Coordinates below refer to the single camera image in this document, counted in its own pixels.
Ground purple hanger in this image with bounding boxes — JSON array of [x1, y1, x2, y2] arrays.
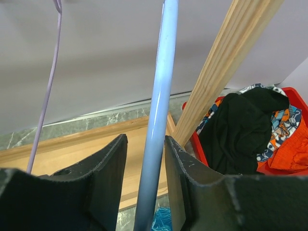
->
[[26, 0, 63, 174]]

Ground wooden clothes rack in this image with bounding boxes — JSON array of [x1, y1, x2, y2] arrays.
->
[[0, 0, 286, 211]]

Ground orange garment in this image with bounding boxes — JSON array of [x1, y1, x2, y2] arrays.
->
[[268, 119, 308, 172]]

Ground black garment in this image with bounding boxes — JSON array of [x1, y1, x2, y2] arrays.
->
[[199, 87, 289, 175]]

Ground light blue hanger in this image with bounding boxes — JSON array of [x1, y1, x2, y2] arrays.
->
[[134, 0, 179, 231]]

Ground red plastic bin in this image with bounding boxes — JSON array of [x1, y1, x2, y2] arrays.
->
[[190, 87, 308, 176]]

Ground blue patterned shorts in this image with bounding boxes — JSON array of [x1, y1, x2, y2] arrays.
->
[[151, 207, 172, 231]]

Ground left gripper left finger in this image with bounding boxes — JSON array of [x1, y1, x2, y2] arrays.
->
[[0, 134, 128, 231]]

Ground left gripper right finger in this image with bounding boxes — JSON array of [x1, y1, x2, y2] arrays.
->
[[165, 136, 308, 231]]

